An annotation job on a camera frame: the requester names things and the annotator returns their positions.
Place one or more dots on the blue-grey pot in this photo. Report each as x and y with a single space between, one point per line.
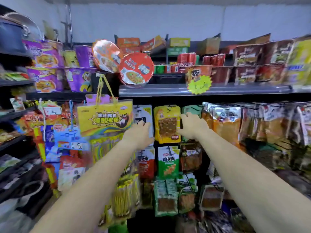
12 36

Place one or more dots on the yellow starburst price tag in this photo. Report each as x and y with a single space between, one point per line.
199 85

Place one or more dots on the grey wall pipes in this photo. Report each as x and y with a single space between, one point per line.
70 24

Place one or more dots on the red round noodle bowl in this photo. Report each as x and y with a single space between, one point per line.
136 69

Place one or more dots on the white and black snack packet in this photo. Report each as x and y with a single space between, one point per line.
143 112

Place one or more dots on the pale green snack packet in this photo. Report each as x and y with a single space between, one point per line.
193 109

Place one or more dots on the green and white snack packet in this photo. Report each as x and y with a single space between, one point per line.
168 165

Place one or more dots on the hanging yellow strip packets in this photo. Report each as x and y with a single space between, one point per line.
124 198

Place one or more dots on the orange slanted cardboard box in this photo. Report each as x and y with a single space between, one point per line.
151 44

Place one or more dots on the group of green soda cans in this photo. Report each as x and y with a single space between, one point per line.
160 69

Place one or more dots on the person's left hand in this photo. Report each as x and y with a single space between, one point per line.
139 135

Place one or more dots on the yellow-green cardboard box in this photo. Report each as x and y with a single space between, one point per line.
179 42

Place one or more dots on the red snack packet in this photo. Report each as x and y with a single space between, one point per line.
146 167

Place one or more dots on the person's right hand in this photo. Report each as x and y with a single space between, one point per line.
193 127

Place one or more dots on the yellow gift bag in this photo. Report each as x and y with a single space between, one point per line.
104 118

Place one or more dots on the yellow-edged dark stick packet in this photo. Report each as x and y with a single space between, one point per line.
147 194

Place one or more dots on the green cardboard box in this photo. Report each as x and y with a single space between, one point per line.
177 51

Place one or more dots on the person's right forearm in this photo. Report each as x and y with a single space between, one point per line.
243 181

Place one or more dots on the dark brown snack packet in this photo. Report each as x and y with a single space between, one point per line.
190 160

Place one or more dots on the brown clear flat packet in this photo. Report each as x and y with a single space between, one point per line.
211 198

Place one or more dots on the green stick snack packet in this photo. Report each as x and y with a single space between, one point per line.
187 201

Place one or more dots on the person's left forearm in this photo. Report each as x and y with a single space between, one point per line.
92 191

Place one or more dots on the brown noodle cup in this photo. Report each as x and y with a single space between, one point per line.
198 70

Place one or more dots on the row of yellow noodle boxes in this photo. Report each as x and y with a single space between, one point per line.
300 60

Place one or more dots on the row of dark red noodle boxes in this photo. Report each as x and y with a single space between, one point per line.
247 55

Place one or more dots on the tan cardboard box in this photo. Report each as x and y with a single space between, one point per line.
209 46

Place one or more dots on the hanging red and blue packets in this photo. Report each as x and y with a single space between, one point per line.
68 140

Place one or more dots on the yellow tofu snack packet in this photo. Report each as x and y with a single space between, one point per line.
166 128

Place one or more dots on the orange round noodle bowl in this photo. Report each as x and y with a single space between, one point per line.
107 55

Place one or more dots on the row of purple noodle cups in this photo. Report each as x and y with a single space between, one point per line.
46 55

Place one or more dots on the group of red soda cans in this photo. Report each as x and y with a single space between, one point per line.
187 59

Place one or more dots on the row of translucent orange packets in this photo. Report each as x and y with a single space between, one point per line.
226 126

